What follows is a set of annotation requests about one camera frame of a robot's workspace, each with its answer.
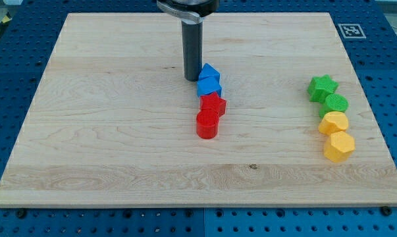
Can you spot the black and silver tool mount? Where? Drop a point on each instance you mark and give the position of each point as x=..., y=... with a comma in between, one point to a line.
x=191, y=11

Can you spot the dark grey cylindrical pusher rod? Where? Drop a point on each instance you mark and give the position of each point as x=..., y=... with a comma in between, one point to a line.
x=192, y=50

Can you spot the blue triangular block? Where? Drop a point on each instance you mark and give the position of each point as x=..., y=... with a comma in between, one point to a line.
x=208, y=71

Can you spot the blue cube block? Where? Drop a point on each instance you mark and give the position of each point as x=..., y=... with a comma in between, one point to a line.
x=208, y=85

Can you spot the red star block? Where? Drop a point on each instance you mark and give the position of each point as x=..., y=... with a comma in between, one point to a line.
x=213, y=101

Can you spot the red cylinder block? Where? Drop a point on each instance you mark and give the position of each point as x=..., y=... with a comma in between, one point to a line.
x=207, y=123

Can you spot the green star block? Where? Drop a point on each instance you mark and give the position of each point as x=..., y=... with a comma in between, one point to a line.
x=320, y=87

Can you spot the white fiducial marker tag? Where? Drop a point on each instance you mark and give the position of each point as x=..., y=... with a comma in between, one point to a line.
x=351, y=31

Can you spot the green cylinder block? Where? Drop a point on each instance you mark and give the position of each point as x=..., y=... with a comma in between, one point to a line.
x=333, y=102

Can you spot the yellow heart block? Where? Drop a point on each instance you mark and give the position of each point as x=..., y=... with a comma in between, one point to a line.
x=332, y=122

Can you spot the yellow hexagon block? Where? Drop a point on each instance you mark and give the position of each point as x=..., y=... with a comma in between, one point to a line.
x=339, y=146

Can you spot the light wooden board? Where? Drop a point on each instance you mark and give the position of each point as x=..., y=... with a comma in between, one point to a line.
x=113, y=121

